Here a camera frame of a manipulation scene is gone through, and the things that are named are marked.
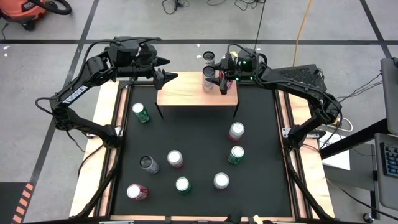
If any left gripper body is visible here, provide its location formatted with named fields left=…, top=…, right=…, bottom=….
left=108, top=42, right=159, bottom=78

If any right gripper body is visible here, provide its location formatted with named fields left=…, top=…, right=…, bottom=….
left=218, top=53, right=242, bottom=82

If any red Coca-Cola can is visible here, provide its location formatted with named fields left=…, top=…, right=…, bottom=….
left=219, top=70, right=234, bottom=91

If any slim white Celsius can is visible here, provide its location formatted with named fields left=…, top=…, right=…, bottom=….
left=202, top=50, right=216, bottom=68
left=139, top=155, right=160, bottom=175
left=201, top=65, right=217, bottom=92

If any wooden shelf with black legs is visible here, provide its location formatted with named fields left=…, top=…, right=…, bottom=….
left=154, top=67, right=240, bottom=119

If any green Sprite can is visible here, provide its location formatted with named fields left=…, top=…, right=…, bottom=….
left=175, top=176, right=192, bottom=195
left=227, top=145, right=245, bottom=165
left=131, top=102, right=150, bottom=124

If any white and pink seltzer can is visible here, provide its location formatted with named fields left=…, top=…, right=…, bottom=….
left=213, top=172, right=230, bottom=190
left=228, top=121, right=246, bottom=142
left=167, top=149, right=184, bottom=169

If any black table mat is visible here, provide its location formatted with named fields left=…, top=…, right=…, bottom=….
left=111, top=81, right=293, bottom=218

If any red and white soda can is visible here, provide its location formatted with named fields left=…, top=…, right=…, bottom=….
left=126, top=183, right=149, bottom=201

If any orange shop vacuum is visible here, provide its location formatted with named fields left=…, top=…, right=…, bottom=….
left=0, top=0, right=47, bottom=32

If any white paper sheet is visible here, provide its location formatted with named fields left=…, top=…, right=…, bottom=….
left=318, top=132, right=351, bottom=171

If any black desk beam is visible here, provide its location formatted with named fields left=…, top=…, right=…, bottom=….
left=319, top=118, right=389, bottom=160

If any grey monitor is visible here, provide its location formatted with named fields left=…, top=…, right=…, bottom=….
left=379, top=57, right=398, bottom=136

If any orange striped black floor mat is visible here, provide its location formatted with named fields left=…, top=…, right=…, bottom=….
left=0, top=182, right=35, bottom=224

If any dark keyboard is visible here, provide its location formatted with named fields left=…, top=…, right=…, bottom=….
left=379, top=142, right=398, bottom=179

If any grey desk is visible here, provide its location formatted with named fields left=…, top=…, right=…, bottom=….
left=323, top=132, right=398, bottom=212

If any black aluminium table frame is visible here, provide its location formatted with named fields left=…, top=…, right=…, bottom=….
left=73, top=70, right=335, bottom=224

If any thin black coiled cable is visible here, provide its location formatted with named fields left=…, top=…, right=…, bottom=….
left=253, top=0, right=268, bottom=52

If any black floor cable bundle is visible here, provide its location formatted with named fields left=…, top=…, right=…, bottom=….
left=160, top=0, right=192, bottom=16

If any yellow extension cord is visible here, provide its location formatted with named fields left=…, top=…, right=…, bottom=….
left=292, top=0, right=313, bottom=68

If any black vacuum hose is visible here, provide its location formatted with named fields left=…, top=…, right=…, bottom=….
left=29, top=0, right=73, bottom=16

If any black cable conduit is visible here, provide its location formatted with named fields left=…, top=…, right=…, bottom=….
left=74, top=144, right=122, bottom=218
left=284, top=146, right=330, bottom=220

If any white cable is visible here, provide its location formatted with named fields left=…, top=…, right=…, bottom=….
left=337, top=116, right=354, bottom=133

